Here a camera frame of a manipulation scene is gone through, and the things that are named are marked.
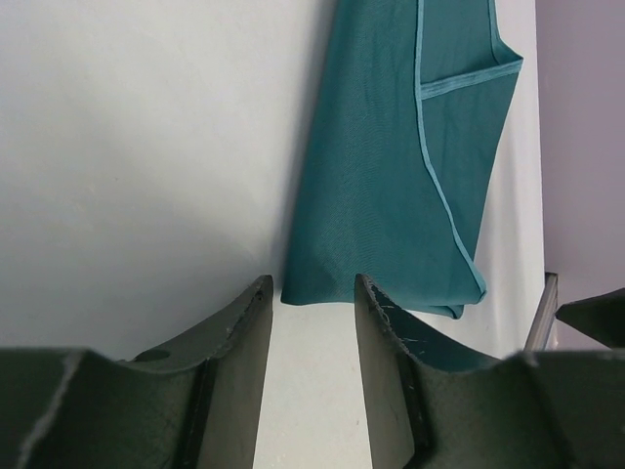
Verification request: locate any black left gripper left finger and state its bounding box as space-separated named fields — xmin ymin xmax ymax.
xmin=1 ymin=276 xmax=273 ymax=468

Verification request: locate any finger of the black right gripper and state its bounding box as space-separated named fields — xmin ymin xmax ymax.
xmin=556 ymin=288 xmax=625 ymax=349

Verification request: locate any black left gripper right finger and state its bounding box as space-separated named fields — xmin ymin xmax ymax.
xmin=354 ymin=275 xmax=624 ymax=468

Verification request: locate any teal cloth napkin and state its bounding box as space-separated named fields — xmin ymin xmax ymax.
xmin=281 ymin=0 xmax=522 ymax=319

